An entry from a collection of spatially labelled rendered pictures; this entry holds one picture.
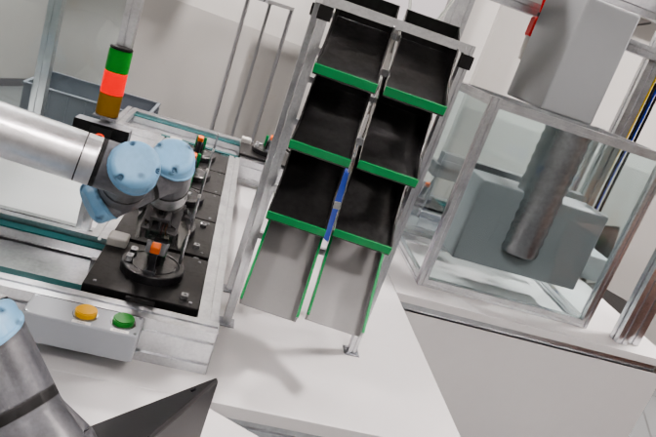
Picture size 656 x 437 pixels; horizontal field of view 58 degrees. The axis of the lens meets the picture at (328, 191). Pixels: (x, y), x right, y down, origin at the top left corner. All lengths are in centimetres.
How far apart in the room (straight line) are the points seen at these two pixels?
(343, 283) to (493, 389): 107
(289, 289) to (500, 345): 107
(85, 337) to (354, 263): 60
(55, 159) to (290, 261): 64
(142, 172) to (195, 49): 491
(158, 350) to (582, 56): 159
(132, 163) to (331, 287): 65
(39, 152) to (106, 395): 50
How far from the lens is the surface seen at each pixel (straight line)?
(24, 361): 86
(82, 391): 122
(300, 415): 130
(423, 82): 132
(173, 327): 126
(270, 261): 136
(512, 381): 233
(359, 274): 141
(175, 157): 105
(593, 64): 219
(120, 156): 90
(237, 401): 128
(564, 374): 240
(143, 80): 611
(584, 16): 215
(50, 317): 122
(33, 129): 92
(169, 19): 596
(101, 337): 121
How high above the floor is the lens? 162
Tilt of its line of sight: 16 degrees down
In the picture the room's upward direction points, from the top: 19 degrees clockwise
